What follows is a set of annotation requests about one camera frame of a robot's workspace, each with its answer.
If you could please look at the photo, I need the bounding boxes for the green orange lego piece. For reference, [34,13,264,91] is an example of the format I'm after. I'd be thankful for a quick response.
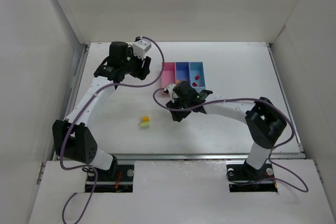
[140,116,151,127]

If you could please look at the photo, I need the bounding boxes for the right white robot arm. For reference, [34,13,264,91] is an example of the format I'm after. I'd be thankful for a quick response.
[164,81,287,170]

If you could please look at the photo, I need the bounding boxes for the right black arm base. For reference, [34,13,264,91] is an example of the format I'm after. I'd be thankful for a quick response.
[226,163,278,193]

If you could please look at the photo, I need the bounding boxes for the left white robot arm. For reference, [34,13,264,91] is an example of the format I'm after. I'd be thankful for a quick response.
[52,39,151,173]

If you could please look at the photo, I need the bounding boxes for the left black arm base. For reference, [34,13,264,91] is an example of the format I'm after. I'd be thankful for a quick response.
[82,163,135,193]

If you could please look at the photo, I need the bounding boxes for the pink container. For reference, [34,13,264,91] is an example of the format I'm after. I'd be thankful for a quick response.
[161,62,176,88]

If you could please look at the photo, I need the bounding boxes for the light blue container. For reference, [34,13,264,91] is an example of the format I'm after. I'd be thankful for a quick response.
[189,62,206,92]

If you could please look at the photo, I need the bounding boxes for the dark blue container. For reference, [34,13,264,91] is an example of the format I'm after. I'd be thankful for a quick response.
[175,62,190,84]

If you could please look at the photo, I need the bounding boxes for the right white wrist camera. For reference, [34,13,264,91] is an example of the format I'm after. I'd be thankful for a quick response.
[162,83,179,103]

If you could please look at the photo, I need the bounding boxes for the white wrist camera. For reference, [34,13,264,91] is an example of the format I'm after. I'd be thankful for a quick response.
[162,83,179,103]
[132,36,152,60]

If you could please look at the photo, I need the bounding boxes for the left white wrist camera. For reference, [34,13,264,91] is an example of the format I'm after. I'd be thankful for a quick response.
[132,36,152,60]

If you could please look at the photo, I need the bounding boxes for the aluminium rail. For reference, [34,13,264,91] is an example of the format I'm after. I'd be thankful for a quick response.
[115,152,306,161]

